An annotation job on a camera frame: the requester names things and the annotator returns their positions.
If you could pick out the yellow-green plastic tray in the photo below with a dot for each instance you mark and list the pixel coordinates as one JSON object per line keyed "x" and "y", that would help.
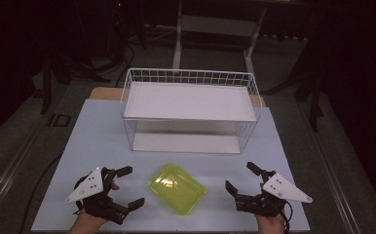
{"x": 178, "y": 190}

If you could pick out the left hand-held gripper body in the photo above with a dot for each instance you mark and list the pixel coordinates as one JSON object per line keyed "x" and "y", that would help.
{"x": 90, "y": 187}

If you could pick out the metal floor rail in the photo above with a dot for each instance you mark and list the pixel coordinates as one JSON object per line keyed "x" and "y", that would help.
{"x": 333, "y": 175}
{"x": 10, "y": 169}

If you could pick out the person's left hand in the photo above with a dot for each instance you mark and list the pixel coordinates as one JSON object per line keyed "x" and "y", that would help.
{"x": 87, "y": 224}

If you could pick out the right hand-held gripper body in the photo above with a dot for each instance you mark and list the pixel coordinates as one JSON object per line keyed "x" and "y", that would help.
{"x": 283, "y": 190}

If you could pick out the black floor bracket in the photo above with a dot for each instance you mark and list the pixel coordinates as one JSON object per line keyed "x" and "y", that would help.
{"x": 59, "y": 120}

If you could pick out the white metal stand frame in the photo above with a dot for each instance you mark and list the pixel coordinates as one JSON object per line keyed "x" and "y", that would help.
{"x": 177, "y": 48}

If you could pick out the black stand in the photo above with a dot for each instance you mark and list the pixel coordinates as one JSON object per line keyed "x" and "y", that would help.
{"x": 314, "y": 107}
{"x": 46, "y": 91}

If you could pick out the person's right hand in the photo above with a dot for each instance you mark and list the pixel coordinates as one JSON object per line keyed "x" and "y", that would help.
{"x": 272, "y": 225}

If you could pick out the pale blue table sheet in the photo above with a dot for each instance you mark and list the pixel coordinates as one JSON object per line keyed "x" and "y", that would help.
{"x": 95, "y": 139}

